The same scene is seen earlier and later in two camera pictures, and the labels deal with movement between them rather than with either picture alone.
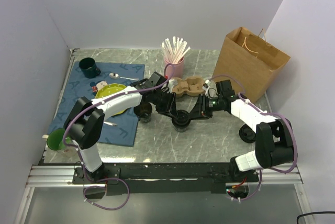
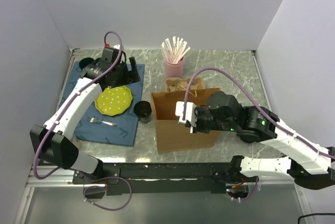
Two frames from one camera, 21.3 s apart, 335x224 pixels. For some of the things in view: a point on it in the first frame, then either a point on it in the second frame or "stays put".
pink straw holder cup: (178, 71) stays put
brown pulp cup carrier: (192, 86) stays put
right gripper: (200, 111) -> (198, 128)
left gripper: (169, 108) -> (131, 76)
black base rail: (164, 178) stays put
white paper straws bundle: (174, 51) stays put
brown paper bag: (251, 59) -> (171, 135)
